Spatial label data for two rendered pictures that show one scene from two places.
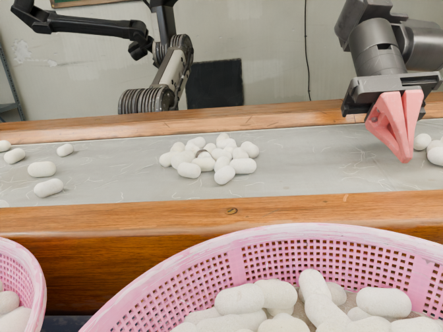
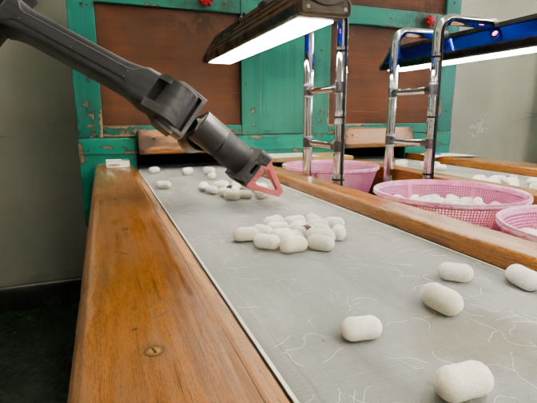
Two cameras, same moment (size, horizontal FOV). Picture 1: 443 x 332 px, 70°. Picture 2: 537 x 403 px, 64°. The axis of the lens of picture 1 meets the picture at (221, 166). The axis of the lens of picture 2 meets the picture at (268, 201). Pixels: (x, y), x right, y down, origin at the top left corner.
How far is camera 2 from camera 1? 0.87 m
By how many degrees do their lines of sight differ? 110
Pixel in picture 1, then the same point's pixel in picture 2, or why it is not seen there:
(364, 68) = (239, 146)
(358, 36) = (216, 124)
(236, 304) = not seen: hidden behind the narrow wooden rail
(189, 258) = (435, 205)
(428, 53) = not seen: hidden behind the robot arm
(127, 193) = (396, 250)
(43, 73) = not seen: outside the picture
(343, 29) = (180, 118)
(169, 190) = (368, 240)
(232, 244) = (415, 202)
